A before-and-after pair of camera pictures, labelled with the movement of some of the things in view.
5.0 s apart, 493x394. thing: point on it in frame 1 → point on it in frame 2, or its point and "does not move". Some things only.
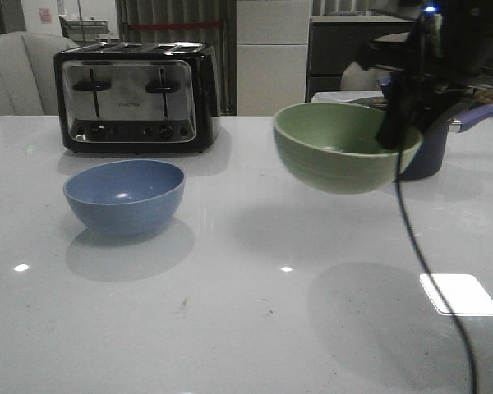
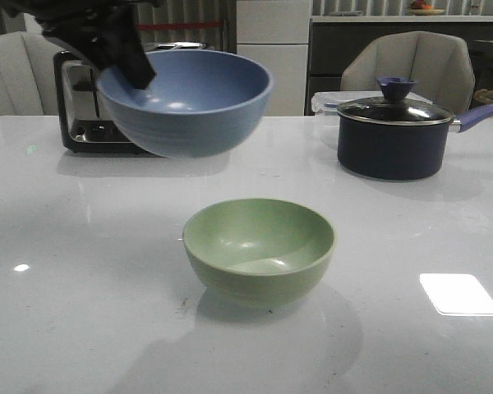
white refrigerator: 272,55 does not move
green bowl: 332,146 → 260,250
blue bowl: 126,197 → 200,103
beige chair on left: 19,74 does not move
